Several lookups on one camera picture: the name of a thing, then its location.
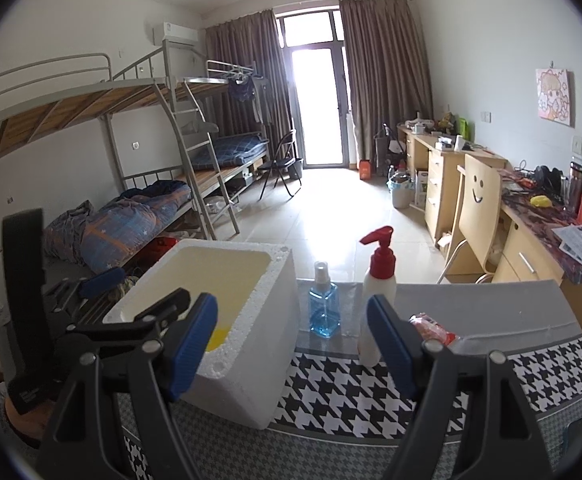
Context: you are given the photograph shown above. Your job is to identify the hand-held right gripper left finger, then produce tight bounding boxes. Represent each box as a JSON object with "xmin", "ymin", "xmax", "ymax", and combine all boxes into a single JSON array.
[{"xmin": 34, "ymin": 287, "xmax": 219, "ymax": 480}]

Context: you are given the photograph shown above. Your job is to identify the wooden smiley face chair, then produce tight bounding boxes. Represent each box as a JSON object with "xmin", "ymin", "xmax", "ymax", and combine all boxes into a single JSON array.
[{"xmin": 438, "ymin": 154, "xmax": 504, "ymax": 285}]

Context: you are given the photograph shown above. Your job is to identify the brown curtain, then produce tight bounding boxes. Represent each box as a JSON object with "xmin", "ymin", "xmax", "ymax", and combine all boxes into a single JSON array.
[
  {"xmin": 338, "ymin": 0, "xmax": 434, "ymax": 171},
  {"xmin": 205, "ymin": 8, "xmax": 292, "ymax": 181}
]

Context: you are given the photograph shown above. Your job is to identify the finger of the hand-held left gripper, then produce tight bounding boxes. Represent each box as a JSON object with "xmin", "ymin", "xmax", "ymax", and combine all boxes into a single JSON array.
[{"xmin": 46, "ymin": 266, "xmax": 127, "ymax": 328}]

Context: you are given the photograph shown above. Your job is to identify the black folding chair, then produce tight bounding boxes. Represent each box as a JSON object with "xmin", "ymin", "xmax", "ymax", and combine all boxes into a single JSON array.
[{"xmin": 257, "ymin": 129, "xmax": 304, "ymax": 202}]

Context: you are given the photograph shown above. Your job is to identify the red plastic bag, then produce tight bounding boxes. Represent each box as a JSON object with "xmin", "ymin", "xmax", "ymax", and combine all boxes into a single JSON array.
[{"xmin": 141, "ymin": 236, "xmax": 179, "ymax": 261}]

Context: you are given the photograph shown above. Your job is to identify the white red pump bottle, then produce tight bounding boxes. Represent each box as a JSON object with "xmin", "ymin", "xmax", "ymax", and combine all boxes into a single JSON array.
[{"xmin": 358, "ymin": 226, "xmax": 397, "ymax": 367}]

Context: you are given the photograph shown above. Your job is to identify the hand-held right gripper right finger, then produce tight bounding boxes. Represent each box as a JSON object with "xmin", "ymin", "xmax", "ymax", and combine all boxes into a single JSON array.
[{"xmin": 366, "ymin": 294, "xmax": 556, "ymax": 480}]

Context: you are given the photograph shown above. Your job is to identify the black headphones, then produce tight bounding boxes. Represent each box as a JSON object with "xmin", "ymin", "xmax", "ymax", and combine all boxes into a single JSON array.
[{"xmin": 533, "ymin": 165, "xmax": 564, "ymax": 193}]

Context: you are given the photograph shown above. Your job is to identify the wooden desk with patterned cover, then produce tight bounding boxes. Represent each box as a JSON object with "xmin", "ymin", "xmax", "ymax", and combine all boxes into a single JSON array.
[{"xmin": 493, "ymin": 170, "xmax": 582, "ymax": 291}]

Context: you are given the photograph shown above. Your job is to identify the grey metal bed ladder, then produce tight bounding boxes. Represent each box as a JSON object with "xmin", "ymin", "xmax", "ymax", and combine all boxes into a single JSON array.
[{"xmin": 153, "ymin": 80, "xmax": 242, "ymax": 241}]

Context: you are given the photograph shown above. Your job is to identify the houndstooth tablecloth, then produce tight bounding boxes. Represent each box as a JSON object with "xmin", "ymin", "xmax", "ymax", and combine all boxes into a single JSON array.
[{"xmin": 116, "ymin": 280, "xmax": 582, "ymax": 480}]

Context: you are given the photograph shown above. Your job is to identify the blue spray bottle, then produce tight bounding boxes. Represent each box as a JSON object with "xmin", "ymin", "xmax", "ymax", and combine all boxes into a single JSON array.
[{"xmin": 308, "ymin": 261, "xmax": 342, "ymax": 337}]

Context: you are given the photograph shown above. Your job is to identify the red snack packet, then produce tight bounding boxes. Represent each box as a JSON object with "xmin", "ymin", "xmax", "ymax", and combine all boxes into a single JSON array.
[{"xmin": 409, "ymin": 313, "xmax": 456, "ymax": 348}]

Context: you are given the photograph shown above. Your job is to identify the small yellow object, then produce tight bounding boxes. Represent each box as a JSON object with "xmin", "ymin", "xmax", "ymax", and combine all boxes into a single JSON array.
[{"xmin": 206, "ymin": 327, "xmax": 232, "ymax": 353}]

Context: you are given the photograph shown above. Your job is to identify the blue orange plaid quilt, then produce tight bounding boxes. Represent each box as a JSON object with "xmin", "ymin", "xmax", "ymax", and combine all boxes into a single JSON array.
[{"xmin": 78, "ymin": 180, "xmax": 193, "ymax": 273}]

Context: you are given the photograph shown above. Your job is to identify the dark blue plaid quilt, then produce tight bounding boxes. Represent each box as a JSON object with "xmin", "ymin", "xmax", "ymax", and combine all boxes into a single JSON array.
[{"xmin": 188, "ymin": 132, "xmax": 269, "ymax": 171}]

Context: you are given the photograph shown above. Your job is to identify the pink cartoon wall picture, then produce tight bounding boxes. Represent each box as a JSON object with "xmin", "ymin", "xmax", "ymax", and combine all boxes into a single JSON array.
[{"xmin": 536, "ymin": 67, "xmax": 575, "ymax": 125}]

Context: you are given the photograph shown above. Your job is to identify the dark hanging clothes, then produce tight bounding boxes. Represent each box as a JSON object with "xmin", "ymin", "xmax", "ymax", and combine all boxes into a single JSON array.
[{"xmin": 223, "ymin": 65, "xmax": 267, "ymax": 123}]

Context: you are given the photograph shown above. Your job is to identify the grey metal bunk bed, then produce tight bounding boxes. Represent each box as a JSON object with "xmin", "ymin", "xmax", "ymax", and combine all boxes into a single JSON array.
[
  {"xmin": 0, "ymin": 51, "xmax": 222, "ymax": 311},
  {"xmin": 183, "ymin": 60, "xmax": 272, "ymax": 196}
]

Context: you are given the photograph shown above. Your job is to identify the wooden desk with drawers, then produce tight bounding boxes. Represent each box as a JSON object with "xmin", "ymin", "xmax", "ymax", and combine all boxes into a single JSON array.
[{"xmin": 398, "ymin": 127, "xmax": 506, "ymax": 246}]

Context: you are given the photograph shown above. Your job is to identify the white air conditioner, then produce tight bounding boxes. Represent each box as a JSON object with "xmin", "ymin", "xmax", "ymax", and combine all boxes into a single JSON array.
[{"xmin": 152, "ymin": 22, "xmax": 198, "ymax": 48}]

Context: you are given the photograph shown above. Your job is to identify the grey crumpled cloth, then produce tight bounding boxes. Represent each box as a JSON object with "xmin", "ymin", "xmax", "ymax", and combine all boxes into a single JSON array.
[{"xmin": 44, "ymin": 200, "xmax": 95, "ymax": 263}]

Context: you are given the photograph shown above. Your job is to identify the white waste bin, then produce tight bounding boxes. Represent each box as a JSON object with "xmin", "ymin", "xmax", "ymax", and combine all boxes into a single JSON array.
[{"xmin": 388, "ymin": 170, "xmax": 414, "ymax": 209}]

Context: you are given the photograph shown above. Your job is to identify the glass balcony door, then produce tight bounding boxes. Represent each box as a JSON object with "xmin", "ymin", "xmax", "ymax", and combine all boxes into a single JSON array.
[{"xmin": 276, "ymin": 6, "xmax": 352, "ymax": 168}]

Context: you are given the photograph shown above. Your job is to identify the white foam box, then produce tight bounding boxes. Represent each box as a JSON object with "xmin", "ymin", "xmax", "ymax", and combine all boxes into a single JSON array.
[{"xmin": 102, "ymin": 239, "xmax": 299, "ymax": 431}]

